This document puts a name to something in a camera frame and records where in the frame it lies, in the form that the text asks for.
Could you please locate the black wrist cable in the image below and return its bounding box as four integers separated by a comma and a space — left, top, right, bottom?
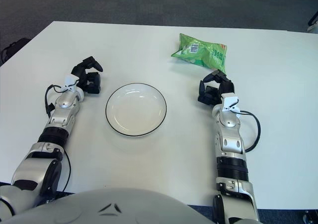
236, 109, 261, 152
44, 84, 77, 117

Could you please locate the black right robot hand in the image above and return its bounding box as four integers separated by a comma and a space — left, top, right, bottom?
197, 69, 236, 106

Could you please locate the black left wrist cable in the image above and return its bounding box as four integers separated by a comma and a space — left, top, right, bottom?
44, 84, 77, 117

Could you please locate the black white chair base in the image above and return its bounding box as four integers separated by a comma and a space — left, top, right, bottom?
306, 16, 318, 33

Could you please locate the white plate black rim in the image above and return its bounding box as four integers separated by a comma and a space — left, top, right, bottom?
105, 83, 167, 137

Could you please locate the black backpack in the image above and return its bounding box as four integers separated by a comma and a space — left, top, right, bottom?
0, 37, 32, 64

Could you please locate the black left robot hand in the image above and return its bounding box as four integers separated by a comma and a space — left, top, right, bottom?
71, 56, 104, 94

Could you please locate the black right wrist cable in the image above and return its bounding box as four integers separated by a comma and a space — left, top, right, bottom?
236, 109, 261, 152

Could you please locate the grey robot torso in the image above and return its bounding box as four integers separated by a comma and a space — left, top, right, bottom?
0, 187, 215, 224

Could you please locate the green snack bag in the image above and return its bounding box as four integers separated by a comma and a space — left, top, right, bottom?
170, 33, 229, 75

